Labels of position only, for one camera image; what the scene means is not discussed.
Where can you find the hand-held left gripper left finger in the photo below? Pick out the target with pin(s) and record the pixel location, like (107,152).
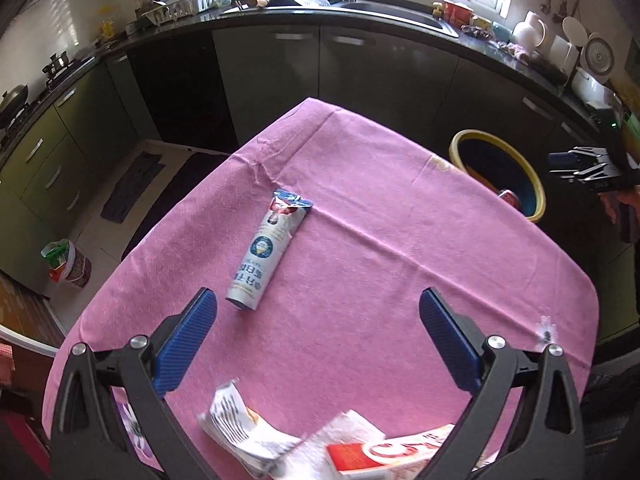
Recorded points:
(185,340)

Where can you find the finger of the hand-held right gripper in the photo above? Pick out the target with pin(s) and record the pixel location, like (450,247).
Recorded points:
(585,177)
(562,160)

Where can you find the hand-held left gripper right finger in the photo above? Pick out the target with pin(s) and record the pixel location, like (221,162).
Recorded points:
(450,345)

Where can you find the crushed red soda can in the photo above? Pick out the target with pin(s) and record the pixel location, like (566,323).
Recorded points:
(510,198)

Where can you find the black bin with yellow rim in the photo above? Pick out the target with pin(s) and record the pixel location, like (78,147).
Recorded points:
(480,160)

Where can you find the white squeeze tube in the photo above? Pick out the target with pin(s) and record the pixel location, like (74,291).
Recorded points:
(265,255)

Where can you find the person's right hand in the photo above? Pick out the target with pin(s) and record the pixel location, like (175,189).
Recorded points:
(611,205)

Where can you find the crumpled white paper wrapper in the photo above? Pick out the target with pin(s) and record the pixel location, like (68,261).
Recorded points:
(235,420)

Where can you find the round patterned plate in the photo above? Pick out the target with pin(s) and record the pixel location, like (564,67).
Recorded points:
(598,55)

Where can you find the red and white carton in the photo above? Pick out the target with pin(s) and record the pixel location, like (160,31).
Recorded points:
(400,452)

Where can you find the pink floral tablecloth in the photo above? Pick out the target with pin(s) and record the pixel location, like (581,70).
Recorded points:
(375,240)

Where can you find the white jug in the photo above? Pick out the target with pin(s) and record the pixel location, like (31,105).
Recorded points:
(527,32)

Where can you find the small floor waste bucket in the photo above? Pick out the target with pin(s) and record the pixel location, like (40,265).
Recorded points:
(67,265)

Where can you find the crumpled dish rag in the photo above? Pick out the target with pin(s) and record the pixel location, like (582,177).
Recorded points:
(477,31)

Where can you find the dark floor mat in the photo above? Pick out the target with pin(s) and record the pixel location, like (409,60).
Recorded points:
(132,187)
(190,185)

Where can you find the small yellow dispenser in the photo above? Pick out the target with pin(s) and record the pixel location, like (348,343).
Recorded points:
(438,9)

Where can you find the steel sink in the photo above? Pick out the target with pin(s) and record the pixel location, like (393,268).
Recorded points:
(400,15)

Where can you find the green base cabinet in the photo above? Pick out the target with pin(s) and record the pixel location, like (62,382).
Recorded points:
(55,160)

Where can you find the gas stove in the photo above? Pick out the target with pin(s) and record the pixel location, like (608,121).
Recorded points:
(35,95)

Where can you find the black wok with lid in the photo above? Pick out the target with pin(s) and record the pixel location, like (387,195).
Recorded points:
(14,102)

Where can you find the steel pot with lid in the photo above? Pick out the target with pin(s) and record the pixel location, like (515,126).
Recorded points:
(57,64)

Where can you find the yellow oil bottle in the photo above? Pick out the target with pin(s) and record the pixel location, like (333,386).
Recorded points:
(107,27)

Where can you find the white dish rack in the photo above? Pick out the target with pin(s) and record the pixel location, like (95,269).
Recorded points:
(200,2)

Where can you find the wooden rolling pin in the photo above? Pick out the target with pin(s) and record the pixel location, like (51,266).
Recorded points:
(259,2)

